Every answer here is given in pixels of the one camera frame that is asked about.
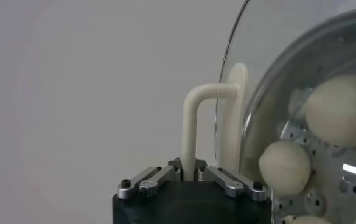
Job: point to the white steamed baozi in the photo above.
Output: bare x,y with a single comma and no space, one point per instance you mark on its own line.
340,111
284,167
307,220

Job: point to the stainless steel steamer basket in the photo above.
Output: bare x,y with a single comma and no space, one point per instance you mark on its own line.
333,170

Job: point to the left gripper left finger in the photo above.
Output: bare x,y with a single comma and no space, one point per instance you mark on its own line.
147,182

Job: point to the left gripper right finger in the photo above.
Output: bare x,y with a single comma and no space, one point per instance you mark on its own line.
229,182

